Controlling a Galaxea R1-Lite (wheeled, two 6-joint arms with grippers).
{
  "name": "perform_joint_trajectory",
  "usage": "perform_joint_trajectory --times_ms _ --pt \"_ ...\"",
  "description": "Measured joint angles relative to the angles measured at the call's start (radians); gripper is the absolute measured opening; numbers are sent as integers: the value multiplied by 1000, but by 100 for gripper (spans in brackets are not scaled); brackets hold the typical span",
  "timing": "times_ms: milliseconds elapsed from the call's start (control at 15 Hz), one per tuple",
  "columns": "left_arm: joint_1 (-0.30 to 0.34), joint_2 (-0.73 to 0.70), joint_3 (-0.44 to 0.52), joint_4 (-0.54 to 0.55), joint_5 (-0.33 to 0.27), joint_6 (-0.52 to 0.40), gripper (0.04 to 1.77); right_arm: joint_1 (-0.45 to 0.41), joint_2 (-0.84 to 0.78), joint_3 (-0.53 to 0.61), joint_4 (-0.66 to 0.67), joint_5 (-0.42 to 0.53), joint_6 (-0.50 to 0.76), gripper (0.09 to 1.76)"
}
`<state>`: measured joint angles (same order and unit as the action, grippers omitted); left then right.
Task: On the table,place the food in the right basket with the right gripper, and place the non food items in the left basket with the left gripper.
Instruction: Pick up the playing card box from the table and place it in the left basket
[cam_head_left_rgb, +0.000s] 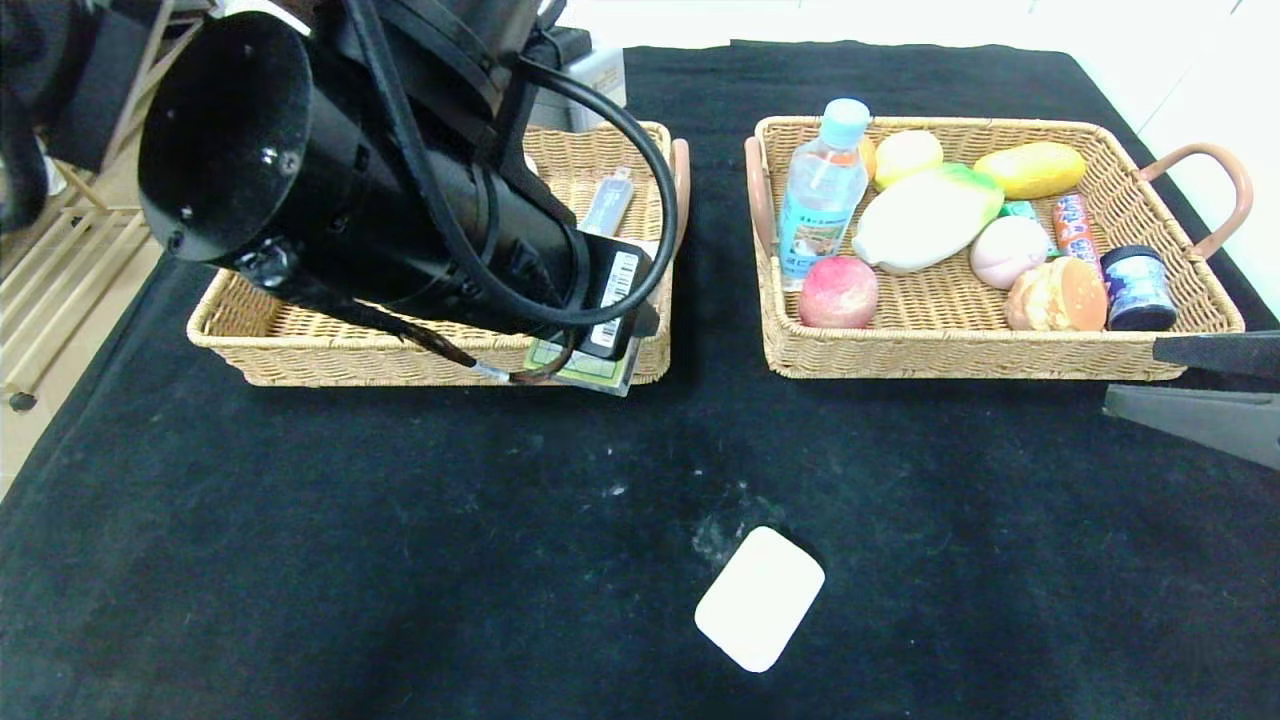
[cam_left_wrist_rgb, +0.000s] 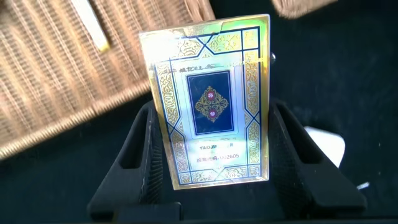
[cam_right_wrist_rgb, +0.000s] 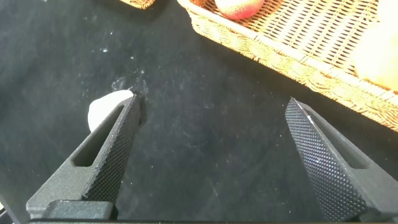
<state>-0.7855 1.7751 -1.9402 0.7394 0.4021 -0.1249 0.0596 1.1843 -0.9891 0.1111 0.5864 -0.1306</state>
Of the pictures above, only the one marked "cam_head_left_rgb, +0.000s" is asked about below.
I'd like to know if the playing card box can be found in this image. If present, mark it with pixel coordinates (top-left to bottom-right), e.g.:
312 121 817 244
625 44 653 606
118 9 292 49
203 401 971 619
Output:
523 338 641 398

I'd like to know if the red toy peach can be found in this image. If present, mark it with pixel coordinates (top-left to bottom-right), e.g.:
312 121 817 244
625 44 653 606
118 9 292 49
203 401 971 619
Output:
797 255 880 330

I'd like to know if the clear water bottle blue cap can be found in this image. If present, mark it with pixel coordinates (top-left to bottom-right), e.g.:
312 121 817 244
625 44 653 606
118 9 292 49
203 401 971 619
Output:
778 98 871 293

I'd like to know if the white soap bar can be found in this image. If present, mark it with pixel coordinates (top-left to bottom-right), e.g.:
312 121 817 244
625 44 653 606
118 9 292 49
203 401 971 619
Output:
694 526 827 673

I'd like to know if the pale pink peach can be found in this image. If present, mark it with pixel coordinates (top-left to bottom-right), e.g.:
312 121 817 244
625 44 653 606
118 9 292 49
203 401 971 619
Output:
970 215 1051 291

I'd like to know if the grey blade case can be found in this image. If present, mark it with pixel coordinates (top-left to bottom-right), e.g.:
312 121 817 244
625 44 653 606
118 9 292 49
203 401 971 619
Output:
578 167 636 238

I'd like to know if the toy napa cabbage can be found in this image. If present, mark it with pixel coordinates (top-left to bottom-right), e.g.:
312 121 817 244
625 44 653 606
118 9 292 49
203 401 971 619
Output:
852 163 1005 276

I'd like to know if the yellow toy lemon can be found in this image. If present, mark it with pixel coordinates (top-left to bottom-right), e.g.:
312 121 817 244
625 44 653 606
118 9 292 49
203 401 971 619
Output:
873 130 945 191

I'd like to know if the brown toy bread bun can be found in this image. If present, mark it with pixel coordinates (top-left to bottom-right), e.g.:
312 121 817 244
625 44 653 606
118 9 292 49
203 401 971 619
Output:
1005 257 1109 333

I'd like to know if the white table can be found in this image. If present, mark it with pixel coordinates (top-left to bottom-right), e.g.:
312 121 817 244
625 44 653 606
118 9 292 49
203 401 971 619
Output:
560 0 1066 53

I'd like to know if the yellow toy mango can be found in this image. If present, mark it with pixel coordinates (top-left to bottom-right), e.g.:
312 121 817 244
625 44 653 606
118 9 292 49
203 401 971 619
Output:
973 142 1088 200

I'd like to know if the orange candy pack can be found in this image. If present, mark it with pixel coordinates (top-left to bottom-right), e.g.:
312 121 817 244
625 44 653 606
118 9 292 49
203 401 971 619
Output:
1050 192 1101 276

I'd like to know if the dark blue jar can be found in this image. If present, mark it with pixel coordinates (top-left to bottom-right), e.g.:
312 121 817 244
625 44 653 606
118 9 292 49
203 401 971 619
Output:
1100 245 1179 333

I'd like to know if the wooden wheeled rack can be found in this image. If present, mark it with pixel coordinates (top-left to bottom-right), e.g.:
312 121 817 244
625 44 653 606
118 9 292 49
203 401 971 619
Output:
0 160 166 413

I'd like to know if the black left camera cable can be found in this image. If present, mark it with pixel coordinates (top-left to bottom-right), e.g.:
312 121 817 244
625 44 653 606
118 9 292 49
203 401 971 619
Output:
345 0 679 331

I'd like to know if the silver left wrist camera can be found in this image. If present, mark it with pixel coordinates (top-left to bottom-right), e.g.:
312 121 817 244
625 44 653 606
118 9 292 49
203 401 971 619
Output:
525 45 628 133

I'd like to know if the wicker basket with brown handles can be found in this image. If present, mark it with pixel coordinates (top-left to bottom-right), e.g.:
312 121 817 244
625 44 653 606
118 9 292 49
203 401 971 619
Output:
186 122 693 389
744 116 1254 381

